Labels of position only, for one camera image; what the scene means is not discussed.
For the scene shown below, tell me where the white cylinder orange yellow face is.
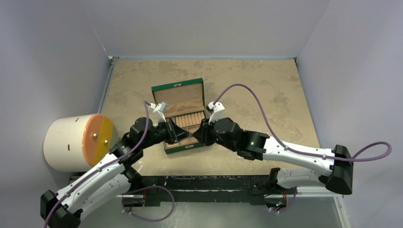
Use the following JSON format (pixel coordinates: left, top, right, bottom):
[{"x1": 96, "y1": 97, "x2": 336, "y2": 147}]
[{"x1": 43, "y1": 114, "x2": 119, "y2": 172}]

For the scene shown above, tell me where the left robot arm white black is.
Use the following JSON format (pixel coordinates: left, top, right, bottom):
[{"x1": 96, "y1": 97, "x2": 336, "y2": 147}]
[{"x1": 40, "y1": 117, "x2": 191, "y2": 228}]

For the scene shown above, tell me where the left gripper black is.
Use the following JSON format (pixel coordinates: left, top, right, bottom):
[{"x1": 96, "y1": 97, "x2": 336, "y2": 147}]
[{"x1": 141, "y1": 116, "x2": 192, "y2": 150}]

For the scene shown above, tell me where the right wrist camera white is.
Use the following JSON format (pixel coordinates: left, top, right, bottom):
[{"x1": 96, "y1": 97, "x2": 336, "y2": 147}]
[{"x1": 206, "y1": 102, "x2": 225, "y2": 124}]

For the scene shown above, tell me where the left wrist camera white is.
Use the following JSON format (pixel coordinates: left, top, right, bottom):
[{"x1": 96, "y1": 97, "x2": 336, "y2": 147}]
[{"x1": 148, "y1": 102, "x2": 169, "y2": 123}]

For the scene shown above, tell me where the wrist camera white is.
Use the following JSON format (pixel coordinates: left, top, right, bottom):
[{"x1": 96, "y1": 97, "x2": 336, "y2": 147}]
[
  {"x1": 148, "y1": 102, "x2": 169, "y2": 123},
  {"x1": 206, "y1": 102, "x2": 225, "y2": 124}
]

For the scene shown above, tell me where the green jewelry box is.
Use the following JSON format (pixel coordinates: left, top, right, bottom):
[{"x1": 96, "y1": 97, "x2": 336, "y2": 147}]
[{"x1": 151, "y1": 77, "x2": 214, "y2": 155}]

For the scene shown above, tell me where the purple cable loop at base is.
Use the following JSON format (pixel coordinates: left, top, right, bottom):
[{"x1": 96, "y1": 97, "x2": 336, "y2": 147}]
[{"x1": 121, "y1": 186, "x2": 175, "y2": 223}]

